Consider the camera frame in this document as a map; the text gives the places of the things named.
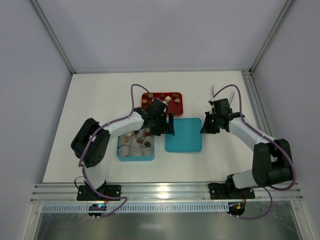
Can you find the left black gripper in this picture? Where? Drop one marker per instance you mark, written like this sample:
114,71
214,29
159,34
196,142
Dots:
163,125

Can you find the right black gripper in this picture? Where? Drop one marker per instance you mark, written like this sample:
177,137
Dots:
208,124

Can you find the teal box lid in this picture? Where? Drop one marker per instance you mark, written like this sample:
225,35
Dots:
187,138

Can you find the dark round chocolate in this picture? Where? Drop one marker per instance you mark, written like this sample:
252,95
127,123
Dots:
147,144

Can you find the teal box with paper cups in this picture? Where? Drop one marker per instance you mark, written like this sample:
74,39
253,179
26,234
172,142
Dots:
132,151

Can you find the metal tweezers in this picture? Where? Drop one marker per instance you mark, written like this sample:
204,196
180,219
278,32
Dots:
213,94

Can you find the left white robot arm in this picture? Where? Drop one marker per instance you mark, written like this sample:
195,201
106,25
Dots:
91,142

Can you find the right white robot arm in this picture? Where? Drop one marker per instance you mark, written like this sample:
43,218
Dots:
272,158

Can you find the white cube chocolate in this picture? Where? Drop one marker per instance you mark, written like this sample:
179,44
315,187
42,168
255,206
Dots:
168,98

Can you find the red rectangular tray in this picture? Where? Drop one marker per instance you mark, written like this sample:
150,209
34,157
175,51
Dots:
175,106

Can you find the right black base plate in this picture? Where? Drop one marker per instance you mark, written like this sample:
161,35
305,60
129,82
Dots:
223,191

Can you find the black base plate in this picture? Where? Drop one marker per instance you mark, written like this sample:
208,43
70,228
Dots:
112,191
223,191

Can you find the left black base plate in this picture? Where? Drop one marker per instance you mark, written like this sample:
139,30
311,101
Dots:
112,191

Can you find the slotted cable duct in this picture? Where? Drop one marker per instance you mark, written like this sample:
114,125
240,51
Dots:
136,207

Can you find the aluminium front rail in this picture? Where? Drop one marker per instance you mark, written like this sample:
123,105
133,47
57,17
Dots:
156,191

